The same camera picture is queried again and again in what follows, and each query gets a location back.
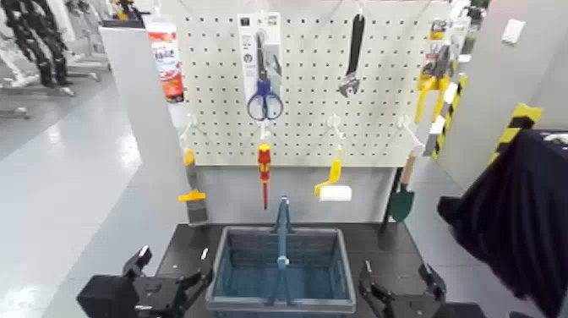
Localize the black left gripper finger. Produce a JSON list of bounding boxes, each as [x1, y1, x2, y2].
[[176, 246, 215, 311], [123, 244, 153, 279]]

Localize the blue scissors on white card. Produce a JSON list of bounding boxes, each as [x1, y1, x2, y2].
[[237, 12, 285, 123]]

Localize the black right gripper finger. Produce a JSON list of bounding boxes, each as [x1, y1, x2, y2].
[[417, 263, 447, 304], [358, 260, 396, 318]]

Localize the black handled adjustable wrench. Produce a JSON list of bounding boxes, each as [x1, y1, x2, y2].
[[336, 13, 366, 99]]

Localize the yellow handled pliers in packaging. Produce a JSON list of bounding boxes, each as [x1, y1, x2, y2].
[[414, 18, 463, 124]]

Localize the blue grey crate with handle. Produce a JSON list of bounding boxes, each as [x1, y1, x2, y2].
[[205, 195, 357, 315]]

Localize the black pegboard stand leg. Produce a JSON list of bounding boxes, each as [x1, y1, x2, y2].
[[379, 166, 404, 234]]

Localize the black humanoid robot on stand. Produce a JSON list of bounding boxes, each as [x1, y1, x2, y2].
[[0, 0, 74, 88]]

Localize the white wall plate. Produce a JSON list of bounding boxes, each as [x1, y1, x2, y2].
[[501, 18, 527, 46]]

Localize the red and yellow screwdriver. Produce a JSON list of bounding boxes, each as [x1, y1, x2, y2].
[[257, 142, 273, 211]]

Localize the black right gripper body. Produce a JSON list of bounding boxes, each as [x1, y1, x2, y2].
[[391, 299, 489, 318]]

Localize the dark navy cloth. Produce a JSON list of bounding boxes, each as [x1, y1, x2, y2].
[[436, 129, 568, 318]]

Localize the red and white sealant tube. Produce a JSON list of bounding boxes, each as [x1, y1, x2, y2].
[[144, 13, 188, 128]]

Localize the yellow black striped post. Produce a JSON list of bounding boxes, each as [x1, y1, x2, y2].
[[488, 102, 545, 167], [431, 73, 468, 161]]

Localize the green trowel with wooden handle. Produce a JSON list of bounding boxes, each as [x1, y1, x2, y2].
[[389, 148, 421, 223]]

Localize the white perforated pegboard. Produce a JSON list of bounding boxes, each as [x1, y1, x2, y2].
[[175, 0, 454, 168]]

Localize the yellow handled grey scraper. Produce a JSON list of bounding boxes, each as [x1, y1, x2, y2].
[[177, 148, 210, 226]]

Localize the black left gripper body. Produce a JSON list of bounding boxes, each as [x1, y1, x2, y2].
[[76, 274, 186, 318]]

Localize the yellow handled white paint roller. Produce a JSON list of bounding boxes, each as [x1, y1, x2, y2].
[[313, 158, 353, 204]]

